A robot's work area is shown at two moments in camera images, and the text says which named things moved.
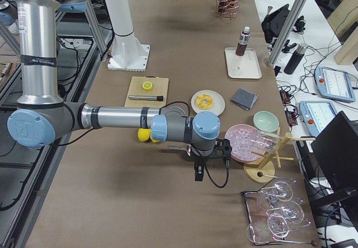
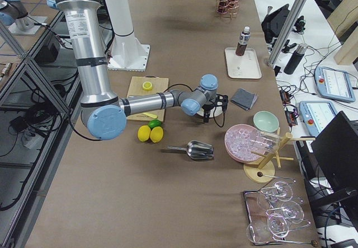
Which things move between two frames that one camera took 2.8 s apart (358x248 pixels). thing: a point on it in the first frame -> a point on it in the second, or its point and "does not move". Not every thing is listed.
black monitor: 336,150 does not move
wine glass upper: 282,190 does not move
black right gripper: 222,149 -> 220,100
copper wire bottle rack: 227,3 does not move
